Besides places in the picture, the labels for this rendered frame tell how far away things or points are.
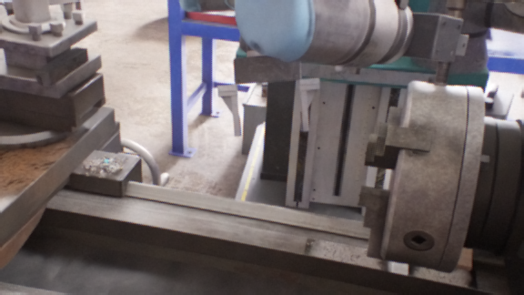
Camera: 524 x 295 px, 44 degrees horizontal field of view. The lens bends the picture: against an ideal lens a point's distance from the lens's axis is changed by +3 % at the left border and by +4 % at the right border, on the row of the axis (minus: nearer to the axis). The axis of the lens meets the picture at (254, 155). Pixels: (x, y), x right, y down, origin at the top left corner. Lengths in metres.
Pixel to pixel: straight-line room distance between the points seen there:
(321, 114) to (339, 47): 1.40
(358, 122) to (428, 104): 1.23
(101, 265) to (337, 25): 0.81
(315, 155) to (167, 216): 0.98
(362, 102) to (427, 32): 1.29
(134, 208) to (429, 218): 0.63
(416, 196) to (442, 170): 0.04
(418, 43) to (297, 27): 0.20
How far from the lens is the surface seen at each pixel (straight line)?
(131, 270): 1.27
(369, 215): 0.91
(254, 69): 1.22
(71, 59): 1.25
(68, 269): 1.30
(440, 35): 0.74
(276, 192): 2.23
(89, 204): 1.27
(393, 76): 1.72
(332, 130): 2.06
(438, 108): 0.82
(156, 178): 1.58
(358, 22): 0.65
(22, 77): 1.24
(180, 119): 3.00
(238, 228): 1.18
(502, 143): 0.85
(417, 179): 0.78
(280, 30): 0.59
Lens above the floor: 1.54
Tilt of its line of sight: 30 degrees down
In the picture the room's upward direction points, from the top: 3 degrees clockwise
